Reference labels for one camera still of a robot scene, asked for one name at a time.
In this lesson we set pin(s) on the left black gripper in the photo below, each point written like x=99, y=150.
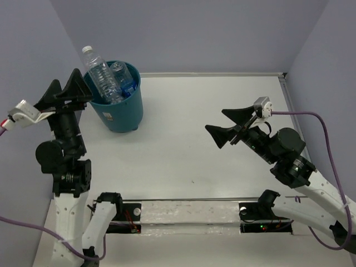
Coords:
x=55, y=98

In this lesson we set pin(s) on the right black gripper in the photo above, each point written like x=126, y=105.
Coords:
x=240, y=116

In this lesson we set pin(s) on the clear bottle beige label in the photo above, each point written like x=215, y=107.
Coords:
x=102, y=76

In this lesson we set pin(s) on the Pocari bottle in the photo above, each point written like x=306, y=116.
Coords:
x=124, y=78

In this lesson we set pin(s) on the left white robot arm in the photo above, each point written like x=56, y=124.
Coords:
x=61, y=158

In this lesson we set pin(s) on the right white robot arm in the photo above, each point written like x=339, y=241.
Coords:
x=335, y=215

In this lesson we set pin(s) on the teal plastic bin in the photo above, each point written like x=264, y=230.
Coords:
x=124, y=116

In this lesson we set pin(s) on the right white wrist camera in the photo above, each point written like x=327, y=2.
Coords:
x=262, y=109

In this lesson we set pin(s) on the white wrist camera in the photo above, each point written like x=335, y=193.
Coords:
x=262, y=109
x=24, y=114

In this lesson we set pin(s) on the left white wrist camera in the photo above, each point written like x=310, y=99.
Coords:
x=24, y=114

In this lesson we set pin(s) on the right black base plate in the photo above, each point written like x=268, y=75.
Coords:
x=255, y=219

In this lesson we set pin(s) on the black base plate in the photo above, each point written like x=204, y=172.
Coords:
x=127, y=222
x=255, y=219

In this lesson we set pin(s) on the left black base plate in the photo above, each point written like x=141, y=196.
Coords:
x=127, y=222

